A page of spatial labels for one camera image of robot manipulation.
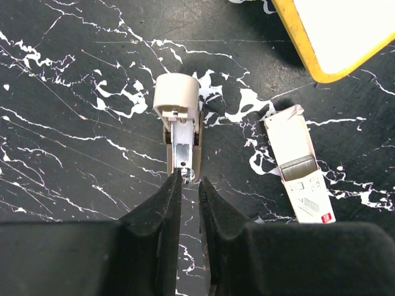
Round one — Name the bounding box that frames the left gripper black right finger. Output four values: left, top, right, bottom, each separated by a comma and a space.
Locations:
198, 176, 395, 296

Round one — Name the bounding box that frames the orange framed whiteboard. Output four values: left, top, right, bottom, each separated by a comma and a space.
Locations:
273, 1, 394, 83

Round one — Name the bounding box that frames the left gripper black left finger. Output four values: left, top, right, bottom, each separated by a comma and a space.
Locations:
1, 173, 181, 295

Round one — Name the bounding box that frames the grey staple strip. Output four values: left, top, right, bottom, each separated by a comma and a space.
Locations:
280, 155, 318, 181

